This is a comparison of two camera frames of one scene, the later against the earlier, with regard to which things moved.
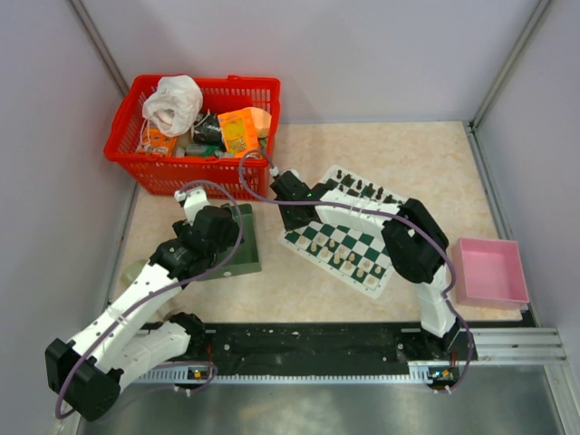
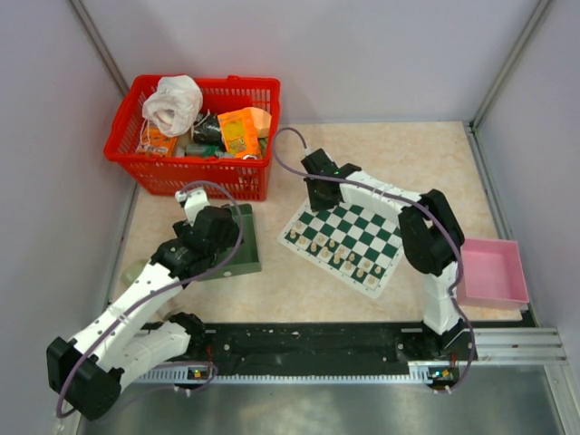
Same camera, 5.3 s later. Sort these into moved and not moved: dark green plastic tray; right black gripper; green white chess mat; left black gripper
Moved: right black gripper
Not moved: left black gripper; green white chess mat; dark green plastic tray
